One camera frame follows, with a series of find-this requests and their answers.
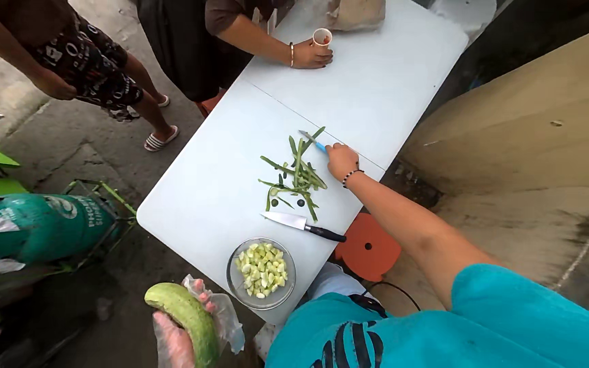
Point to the red plastic chair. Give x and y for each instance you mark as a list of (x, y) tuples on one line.
[(207, 106)]

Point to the white paper cup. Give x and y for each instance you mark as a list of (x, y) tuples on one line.
[(321, 39)]

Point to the round clear bowl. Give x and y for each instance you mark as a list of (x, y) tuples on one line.
[(290, 289)]

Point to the green metal frame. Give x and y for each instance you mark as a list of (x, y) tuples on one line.
[(115, 198)]

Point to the white folding table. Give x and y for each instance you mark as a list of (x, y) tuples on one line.
[(212, 174)]

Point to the person's legs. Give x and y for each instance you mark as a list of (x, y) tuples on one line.
[(335, 282)]

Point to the striped slide sandal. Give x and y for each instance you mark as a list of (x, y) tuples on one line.
[(164, 101), (160, 140)]

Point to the person's right hand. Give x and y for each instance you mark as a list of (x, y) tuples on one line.
[(343, 162)]

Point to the person's right fingers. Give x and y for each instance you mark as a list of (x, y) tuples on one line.
[(332, 151)]

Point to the person's right forearm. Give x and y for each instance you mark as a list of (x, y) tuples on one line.
[(412, 220)]

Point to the pile of green peels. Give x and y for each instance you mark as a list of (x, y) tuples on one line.
[(298, 166)]

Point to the brown paper in plastic bag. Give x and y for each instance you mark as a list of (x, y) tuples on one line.
[(361, 14)]

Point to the large green cucumber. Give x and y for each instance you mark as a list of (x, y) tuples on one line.
[(187, 313)]

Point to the orange-red plastic stool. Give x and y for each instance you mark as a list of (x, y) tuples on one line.
[(371, 255)]

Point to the black waist bag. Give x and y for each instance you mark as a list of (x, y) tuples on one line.
[(368, 302)]

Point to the person's left thumb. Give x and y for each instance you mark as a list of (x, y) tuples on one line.
[(172, 335)]

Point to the teal gas cylinder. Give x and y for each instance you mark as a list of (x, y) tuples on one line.
[(44, 230)]

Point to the pile of cucumber chunks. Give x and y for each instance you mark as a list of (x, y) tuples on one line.
[(262, 270)]

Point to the person's left fingers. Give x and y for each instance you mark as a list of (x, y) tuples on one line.
[(204, 296)]

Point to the person's body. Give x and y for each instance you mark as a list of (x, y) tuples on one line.
[(417, 337)]

